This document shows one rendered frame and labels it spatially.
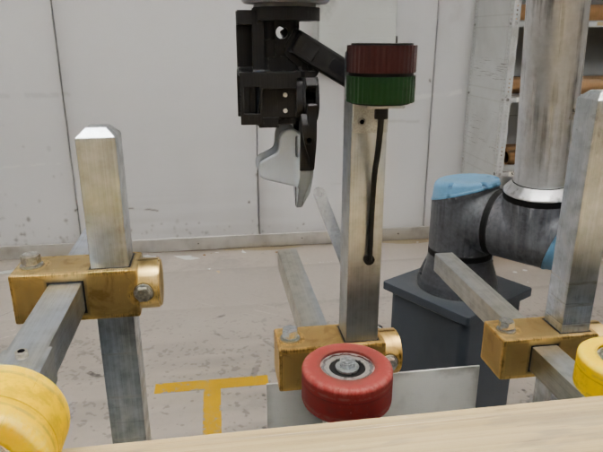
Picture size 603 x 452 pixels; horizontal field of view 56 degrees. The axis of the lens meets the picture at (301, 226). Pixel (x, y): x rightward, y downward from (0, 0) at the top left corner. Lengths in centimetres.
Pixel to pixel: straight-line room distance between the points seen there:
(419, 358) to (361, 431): 102
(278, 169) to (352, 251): 12
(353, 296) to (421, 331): 83
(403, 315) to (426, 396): 72
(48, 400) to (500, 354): 48
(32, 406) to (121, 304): 21
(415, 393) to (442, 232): 68
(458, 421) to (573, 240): 28
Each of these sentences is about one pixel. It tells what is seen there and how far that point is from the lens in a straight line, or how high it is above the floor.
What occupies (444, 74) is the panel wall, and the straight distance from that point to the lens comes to 343.
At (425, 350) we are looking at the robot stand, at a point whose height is 46.
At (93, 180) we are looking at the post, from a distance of 55.
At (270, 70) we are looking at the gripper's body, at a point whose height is 115.
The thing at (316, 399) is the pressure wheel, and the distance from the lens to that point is 50.
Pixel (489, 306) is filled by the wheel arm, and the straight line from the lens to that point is 78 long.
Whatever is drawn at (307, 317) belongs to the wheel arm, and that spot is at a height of 86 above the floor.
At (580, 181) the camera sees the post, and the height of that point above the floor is 104.
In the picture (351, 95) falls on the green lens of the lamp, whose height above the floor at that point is 113.
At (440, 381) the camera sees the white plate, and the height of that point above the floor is 78.
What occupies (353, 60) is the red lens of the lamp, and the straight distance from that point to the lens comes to 50.
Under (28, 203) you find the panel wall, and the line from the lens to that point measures 345.
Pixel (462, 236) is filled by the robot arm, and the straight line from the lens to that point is 134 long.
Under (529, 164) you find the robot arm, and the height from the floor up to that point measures 94.
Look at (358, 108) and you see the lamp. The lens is 55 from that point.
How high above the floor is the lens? 118
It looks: 18 degrees down
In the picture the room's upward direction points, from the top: straight up
